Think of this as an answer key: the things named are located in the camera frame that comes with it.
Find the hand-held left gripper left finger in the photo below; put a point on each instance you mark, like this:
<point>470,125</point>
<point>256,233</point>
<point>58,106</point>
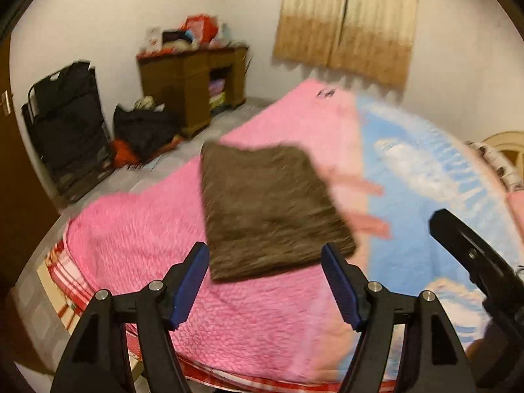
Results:
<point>190,286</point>

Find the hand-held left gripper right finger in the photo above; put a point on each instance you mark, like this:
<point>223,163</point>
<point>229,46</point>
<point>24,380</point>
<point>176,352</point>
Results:
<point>342,290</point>

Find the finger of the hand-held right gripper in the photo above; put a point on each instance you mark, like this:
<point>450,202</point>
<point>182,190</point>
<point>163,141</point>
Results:
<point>458,237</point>

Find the brown knit garment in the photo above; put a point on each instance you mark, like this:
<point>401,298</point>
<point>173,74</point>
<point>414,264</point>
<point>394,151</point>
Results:
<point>270,208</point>

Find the pink and blue printed blanket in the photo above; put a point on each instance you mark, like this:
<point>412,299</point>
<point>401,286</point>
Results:
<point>155,229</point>

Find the printed pillow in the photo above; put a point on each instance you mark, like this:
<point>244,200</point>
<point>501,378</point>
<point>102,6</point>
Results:
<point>495,163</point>

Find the cream headboard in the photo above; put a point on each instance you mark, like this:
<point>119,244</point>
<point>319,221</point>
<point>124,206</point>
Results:
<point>507,143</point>

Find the red striped bed sheet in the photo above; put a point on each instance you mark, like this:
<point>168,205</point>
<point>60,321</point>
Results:
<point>61,270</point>

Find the red cloth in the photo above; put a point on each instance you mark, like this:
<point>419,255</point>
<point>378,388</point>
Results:
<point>123,155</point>

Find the black bag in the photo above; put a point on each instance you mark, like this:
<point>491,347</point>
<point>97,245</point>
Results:
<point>145,131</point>

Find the brown wooden door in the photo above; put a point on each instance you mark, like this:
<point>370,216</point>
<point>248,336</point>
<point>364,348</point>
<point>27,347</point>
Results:
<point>20,196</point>

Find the stack of pink folded cloths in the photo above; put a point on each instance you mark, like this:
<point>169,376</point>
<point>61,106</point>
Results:
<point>217,92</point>

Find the black folding rack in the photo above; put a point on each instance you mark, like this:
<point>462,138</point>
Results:
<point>67,131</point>

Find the brown wooden desk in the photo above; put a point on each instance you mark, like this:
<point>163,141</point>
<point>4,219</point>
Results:
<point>180,86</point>

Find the beige patterned curtain panel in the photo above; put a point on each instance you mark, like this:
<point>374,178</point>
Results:
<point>376,28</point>
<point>307,16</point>

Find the dark cloth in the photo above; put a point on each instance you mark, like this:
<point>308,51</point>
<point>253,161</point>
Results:
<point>172,37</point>

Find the clutter pile on desk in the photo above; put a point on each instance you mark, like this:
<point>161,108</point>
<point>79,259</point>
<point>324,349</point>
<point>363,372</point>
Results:
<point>200,28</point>

